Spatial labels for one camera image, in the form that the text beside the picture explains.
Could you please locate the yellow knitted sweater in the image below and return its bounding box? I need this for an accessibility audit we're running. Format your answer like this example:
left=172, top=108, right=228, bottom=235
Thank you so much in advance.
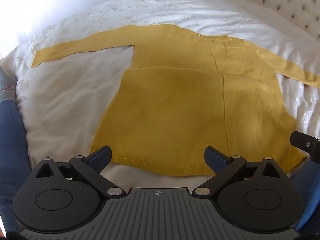
left=30, top=24, right=320, bottom=178

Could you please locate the person's leg in jeans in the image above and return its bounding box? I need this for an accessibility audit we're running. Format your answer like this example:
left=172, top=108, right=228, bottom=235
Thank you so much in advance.
left=0, top=66, right=32, bottom=233
left=289, top=155, right=320, bottom=232

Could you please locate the white embroidered bedspread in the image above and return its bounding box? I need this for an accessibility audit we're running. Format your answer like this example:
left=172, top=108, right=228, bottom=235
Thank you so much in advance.
left=0, top=0, right=320, bottom=189

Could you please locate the person's left leg in jeans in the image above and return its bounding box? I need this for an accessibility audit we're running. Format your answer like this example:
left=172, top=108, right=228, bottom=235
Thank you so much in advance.
left=0, top=66, right=32, bottom=233

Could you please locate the person's right leg in jeans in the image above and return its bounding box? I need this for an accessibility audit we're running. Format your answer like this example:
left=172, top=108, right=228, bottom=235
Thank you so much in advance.
left=289, top=155, right=320, bottom=232

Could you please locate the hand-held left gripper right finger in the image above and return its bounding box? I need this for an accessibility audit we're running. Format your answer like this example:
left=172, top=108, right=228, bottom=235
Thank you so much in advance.
left=191, top=146, right=285, bottom=198

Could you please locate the cream tufted headboard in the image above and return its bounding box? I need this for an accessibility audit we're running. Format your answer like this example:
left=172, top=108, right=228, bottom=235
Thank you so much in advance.
left=209, top=0, right=320, bottom=40

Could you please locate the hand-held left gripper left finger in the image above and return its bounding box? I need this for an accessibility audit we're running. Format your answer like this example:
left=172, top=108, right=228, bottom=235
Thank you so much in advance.
left=34, top=145, right=126, bottom=198

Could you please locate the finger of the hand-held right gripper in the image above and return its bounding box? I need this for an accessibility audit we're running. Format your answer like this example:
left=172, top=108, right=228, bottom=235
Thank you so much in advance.
left=290, top=131, right=320, bottom=156

